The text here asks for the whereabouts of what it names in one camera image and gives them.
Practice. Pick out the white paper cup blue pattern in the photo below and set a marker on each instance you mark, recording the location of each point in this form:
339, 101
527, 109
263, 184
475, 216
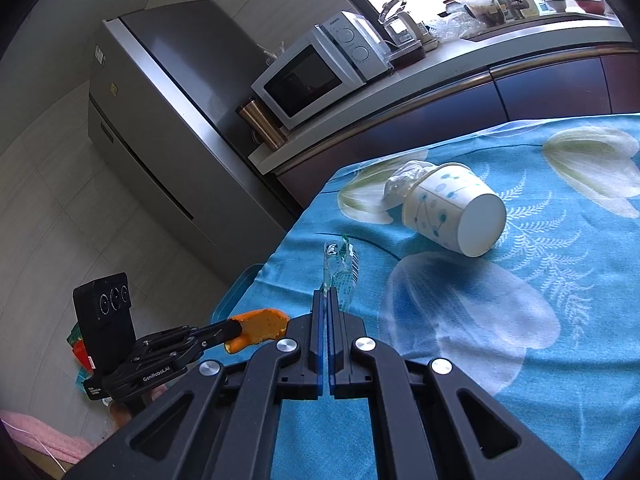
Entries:
440, 205

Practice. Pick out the red bowl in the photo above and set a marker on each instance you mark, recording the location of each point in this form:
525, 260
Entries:
590, 4

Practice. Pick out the glass electric kettle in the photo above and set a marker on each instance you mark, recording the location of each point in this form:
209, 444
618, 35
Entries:
400, 25

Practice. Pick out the person's left forearm pink sleeve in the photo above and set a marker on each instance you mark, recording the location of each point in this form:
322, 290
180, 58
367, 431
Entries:
45, 437

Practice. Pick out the white microwave oven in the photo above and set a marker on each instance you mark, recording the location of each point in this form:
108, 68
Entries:
310, 75

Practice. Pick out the copper thermos tumbler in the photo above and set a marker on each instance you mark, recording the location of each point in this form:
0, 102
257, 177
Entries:
262, 122

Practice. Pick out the small crumpled white tissue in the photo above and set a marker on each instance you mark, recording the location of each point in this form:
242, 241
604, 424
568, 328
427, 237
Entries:
400, 185

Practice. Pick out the grey refrigerator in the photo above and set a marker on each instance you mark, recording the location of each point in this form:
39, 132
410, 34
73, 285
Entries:
200, 110

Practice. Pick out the white kitchen countertop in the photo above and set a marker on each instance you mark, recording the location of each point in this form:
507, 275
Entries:
450, 60

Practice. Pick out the clear plastic wrapper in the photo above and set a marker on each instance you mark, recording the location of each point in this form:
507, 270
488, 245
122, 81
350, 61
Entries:
342, 272

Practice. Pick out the clear plastic bag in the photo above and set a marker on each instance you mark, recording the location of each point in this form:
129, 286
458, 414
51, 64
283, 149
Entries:
452, 25

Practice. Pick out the orange peel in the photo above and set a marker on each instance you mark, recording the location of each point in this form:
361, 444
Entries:
262, 327

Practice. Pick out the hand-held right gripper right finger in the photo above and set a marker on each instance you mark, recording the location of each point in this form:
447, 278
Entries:
336, 345

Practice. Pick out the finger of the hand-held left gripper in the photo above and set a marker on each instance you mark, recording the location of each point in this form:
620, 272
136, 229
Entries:
220, 331

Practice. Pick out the brown base cabinets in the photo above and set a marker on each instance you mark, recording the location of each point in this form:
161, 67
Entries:
450, 110

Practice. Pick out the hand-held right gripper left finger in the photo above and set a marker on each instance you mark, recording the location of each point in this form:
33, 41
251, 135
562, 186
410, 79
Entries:
320, 340

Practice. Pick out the blue plastic trash bin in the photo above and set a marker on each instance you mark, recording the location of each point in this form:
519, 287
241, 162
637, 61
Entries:
235, 290

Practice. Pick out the blue floral tablecloth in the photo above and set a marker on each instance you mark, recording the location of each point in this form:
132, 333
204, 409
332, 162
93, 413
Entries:
550, 270

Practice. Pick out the red and green bag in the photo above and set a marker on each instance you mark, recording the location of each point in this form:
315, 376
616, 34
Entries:
79, 347

